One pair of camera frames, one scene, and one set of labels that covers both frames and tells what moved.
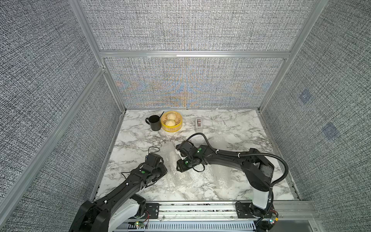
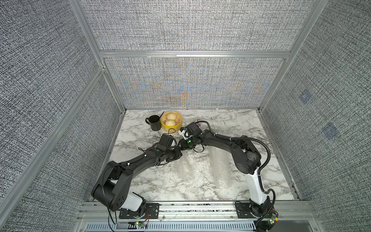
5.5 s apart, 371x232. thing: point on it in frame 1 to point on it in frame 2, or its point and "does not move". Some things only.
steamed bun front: (170, 122) does not move
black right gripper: (179, 166) to (182, 145)
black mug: (155, 122) does not move
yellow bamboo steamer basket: (171, 121) does not move
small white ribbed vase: (172, 171) to (185, 169)
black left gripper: (164, 171) to (178, 153)
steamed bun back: (171, 116) does not move
